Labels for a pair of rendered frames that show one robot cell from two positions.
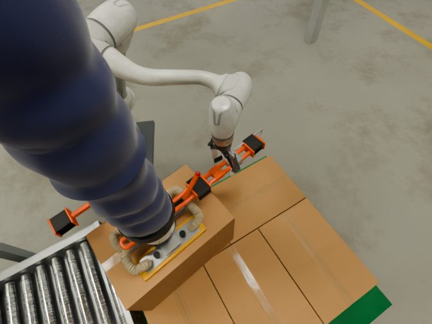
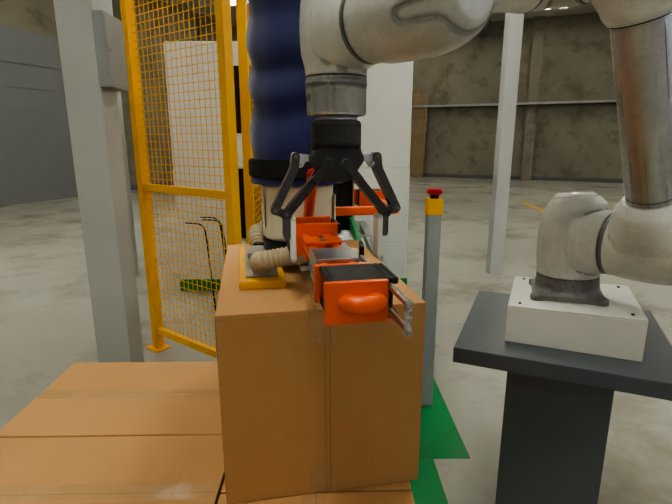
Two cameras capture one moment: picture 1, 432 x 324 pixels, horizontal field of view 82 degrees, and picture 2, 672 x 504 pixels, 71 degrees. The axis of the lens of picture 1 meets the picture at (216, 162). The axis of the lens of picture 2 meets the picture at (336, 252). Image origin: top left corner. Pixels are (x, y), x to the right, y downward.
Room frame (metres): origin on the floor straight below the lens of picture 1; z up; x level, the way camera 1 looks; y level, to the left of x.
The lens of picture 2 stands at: (0.92, -0.70, 1.25)
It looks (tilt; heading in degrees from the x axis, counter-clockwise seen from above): 13 degrees down; 115
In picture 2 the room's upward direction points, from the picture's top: straight up
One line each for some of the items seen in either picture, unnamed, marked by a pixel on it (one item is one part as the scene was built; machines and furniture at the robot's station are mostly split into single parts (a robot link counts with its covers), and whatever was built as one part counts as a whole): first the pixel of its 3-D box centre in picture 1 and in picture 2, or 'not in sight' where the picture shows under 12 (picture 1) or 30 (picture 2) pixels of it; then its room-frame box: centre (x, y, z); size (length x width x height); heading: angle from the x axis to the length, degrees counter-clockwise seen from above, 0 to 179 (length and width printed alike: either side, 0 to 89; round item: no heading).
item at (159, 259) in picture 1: (170, 244); (259, 258); (0.28, 0.23, 0.97); 0.34 x 0.10 x 0.05; 126
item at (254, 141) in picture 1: (254, 146); (349, 291); (0.70, -0.20, 1.07); 0.08 x 0.07 x 0.05; 126
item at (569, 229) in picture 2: not in sight; (575, 233); (0.97, 0.66, 1.01); 0.18 x 0.16 x 0.22; 152
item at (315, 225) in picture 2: (198, 187); (312, 235); (0.50, 0.09, 1.07); 0.10 x 0.08 x 0.06; 36
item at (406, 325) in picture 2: (238, 145); (379, 276); (0.71, -0.12, 1.07); 0.31 x 0.03 x 0.05; 126
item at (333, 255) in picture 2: (233, 161); (333, 267); (0.63, -0.08, 1.07); 0.07 x 0.07 x 0.04; 36
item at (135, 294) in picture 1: (168, 237); (306, 342); (0.37, 0.29, 0.74); 0.60 x 0.40 x 0.40; 126
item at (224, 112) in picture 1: (223, 114); (341, 18); (0.62, -0.04, 1.42); 0.13 x 0.11 x 0.16; 152
